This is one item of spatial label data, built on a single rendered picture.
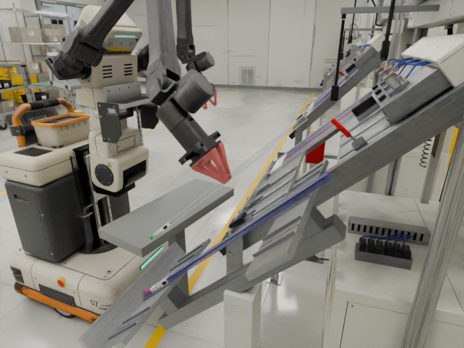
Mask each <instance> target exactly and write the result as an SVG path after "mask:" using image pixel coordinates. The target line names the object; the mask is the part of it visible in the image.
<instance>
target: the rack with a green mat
mask: <svg viewBox="0 0 464 348"><path fill-rule="evenodd" d="M20 66H21V71H22V75H23V80H24V84H25V87H26V92H27V96H28V101H29V103H30V102H35V101H34V98H33V94H32V89H31V88H34V89H47V90H66V89H63V88H58V87H55V86H51V85H50V82H49V81H47V82H41V83H35V84H31V83H30V80H29V76H28V71H27V68H26V65H20ZM67 91H68V98H69V102H70V103H71V104H72V106H73V108H74V110H77V109H76V105H75V98H74V94H73V90H67ZM136 113H137V125H138V129H139V131H140V137H139V145H141V146H144V143H143V135H142V123H141V117H140V112H136Z"/></svg>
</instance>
